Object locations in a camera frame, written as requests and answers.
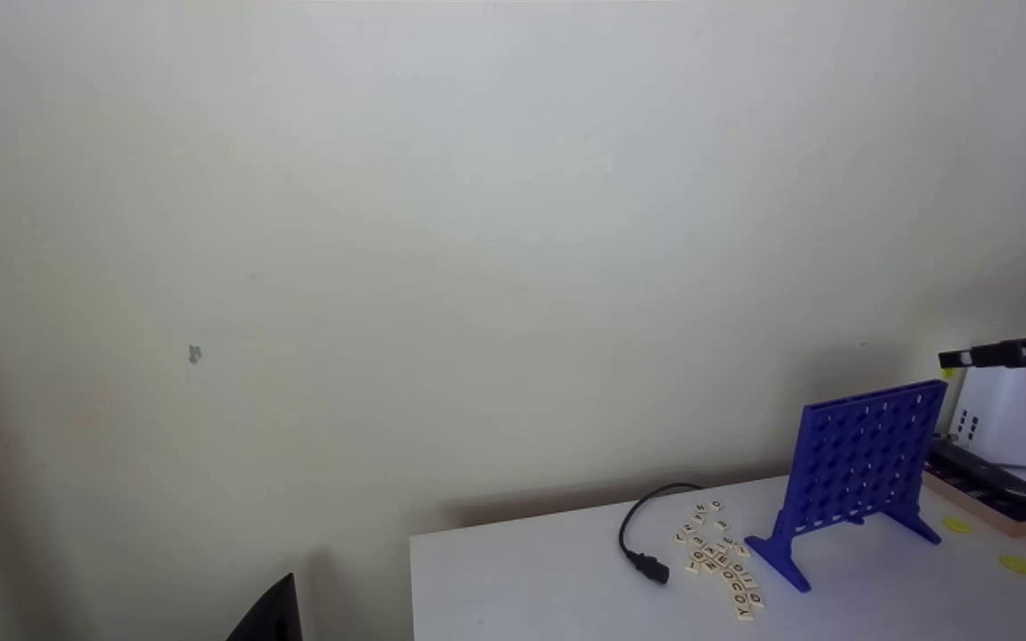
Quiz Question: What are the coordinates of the blue gameboard with holes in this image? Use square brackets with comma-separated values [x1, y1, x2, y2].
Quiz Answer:
[746, 376, 950, 594]

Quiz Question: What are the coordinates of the white perforated speaker box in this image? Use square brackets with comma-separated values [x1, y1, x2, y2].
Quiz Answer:
[950, 360, 1026, 468]

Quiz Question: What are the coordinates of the black remote control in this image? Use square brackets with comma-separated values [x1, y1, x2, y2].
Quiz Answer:
[925, 439, 1026, 510]

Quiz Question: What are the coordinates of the cream letter tiles pile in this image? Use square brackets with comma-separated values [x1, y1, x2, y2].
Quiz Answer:
[669, 496, 775, 623]

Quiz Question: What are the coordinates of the black power cable with plug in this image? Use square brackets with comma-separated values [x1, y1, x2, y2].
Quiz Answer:
[615, 477, 707, 586]

